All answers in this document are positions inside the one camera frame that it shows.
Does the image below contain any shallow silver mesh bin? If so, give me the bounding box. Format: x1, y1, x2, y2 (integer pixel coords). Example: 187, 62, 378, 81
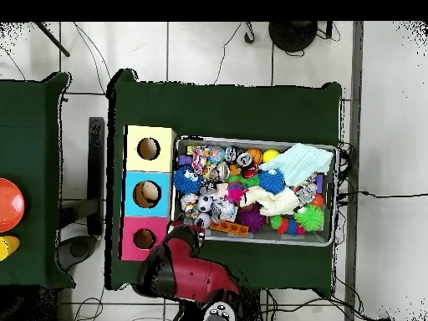
170, 135, 339, 247

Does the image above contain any orange plastic bowl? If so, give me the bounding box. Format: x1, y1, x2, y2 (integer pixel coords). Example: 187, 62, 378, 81
0, 177, 26, 234

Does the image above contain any green spiky ball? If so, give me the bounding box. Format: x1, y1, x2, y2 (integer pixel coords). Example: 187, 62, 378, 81
293, 203, 325, 232

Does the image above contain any yellow ball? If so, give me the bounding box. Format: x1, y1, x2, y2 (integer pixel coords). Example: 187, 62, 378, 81
262, 149, 281, 164

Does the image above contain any orange toy basketball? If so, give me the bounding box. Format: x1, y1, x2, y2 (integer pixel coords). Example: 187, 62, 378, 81
247, 147, 264, 166

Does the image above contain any cream waffle cloth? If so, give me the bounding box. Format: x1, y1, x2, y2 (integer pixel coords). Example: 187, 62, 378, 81
240, 186, 300, 217

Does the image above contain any black upright panel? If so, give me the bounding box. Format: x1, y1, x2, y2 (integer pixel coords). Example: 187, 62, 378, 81
87, 116, 105, 236

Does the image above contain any blue spiky ball with eyes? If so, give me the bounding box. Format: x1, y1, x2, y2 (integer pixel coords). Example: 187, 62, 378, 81
172, 166, 203, 196

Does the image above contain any wooden box with three holes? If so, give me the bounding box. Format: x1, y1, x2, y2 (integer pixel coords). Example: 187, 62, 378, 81
118, 125, 177, 262

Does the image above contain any black round stand base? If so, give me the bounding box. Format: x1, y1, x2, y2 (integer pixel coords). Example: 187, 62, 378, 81
267, 21, 318, 54

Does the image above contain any yellow plastic toy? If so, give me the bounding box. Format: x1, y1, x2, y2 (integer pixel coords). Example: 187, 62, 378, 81
0, 235, 21, 262

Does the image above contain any black cable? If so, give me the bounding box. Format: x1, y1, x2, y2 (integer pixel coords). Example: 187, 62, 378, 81
337, 189, 428, 199

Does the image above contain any orange plastic block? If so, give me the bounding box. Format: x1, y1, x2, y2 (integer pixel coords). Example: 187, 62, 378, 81
209, 220, 250, 237

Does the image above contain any white baseball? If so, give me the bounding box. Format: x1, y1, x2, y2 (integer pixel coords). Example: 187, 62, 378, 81
194, 212, 212, 229

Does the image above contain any black and white soccer ball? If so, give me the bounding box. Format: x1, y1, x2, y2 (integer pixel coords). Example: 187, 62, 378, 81
196, 194, 214, 214

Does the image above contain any black rod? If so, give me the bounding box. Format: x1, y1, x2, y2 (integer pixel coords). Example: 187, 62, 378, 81
33, 21, 71, 58

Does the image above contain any light blue waffle cloth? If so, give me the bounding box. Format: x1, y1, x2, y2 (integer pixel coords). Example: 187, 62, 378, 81
258, 142, 334, 187

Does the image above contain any dark green tablecloth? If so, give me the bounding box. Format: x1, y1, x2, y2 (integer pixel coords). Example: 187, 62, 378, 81
104, 68, 343, 295
0, 71, 75, 288

